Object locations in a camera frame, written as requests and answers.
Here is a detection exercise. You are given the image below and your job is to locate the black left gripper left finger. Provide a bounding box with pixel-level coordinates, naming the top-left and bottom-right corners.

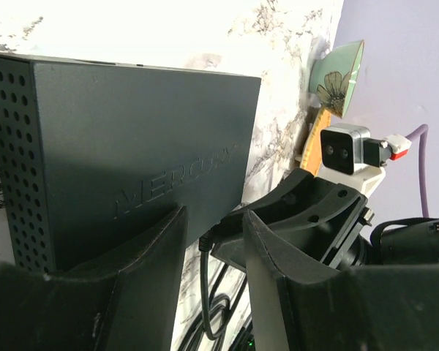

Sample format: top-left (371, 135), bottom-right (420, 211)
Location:
top-left (0, 207), bottom-right (188, 350)

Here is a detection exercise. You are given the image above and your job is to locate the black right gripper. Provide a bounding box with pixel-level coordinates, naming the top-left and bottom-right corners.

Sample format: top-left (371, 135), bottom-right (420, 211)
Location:
top-left (211, 178), bottom-right (439, 270)

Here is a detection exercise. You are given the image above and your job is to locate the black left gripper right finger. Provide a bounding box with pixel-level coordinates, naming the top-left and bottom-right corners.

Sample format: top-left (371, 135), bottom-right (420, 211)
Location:
top-left (242, 211), bottom-right (439, 350)

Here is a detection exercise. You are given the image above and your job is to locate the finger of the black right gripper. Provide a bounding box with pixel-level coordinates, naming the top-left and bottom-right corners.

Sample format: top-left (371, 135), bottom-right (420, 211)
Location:
top-left (219, 168), bottom-right (314, 227)

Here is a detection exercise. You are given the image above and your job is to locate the black network switch box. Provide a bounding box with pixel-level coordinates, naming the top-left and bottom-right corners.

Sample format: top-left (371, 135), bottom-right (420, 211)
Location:
top-left (0, 53), bottom-right (261, 273)

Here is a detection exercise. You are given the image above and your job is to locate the green floral bowl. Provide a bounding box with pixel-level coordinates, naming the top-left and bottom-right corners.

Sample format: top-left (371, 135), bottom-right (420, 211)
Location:
top-left (309, 39), bottom-right (365, 118)

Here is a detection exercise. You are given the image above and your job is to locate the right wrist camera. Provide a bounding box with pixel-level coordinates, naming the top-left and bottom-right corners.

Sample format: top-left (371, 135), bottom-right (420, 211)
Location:
top-left (320, 124), bottom-right (411, 176)

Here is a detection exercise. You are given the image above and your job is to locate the black power cable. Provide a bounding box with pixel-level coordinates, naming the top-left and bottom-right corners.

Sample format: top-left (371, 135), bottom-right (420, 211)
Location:
top-left (175, 224), bottom-right (231, 351)

